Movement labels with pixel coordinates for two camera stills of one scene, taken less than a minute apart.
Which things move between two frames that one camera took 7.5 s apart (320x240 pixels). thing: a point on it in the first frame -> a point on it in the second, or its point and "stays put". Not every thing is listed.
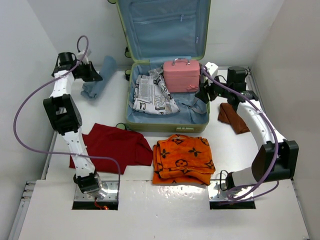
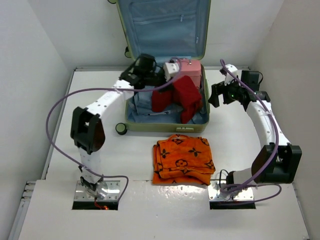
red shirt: x=129 y=147 -> x=182 y=94
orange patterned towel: x=178 y=159 stays put
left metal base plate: x=110 y=188 stays put
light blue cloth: x=90 y=88 -> x=140 y=105
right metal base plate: x=217 y=194 stays put
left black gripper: x=93 y=75 -> x=164 y=83
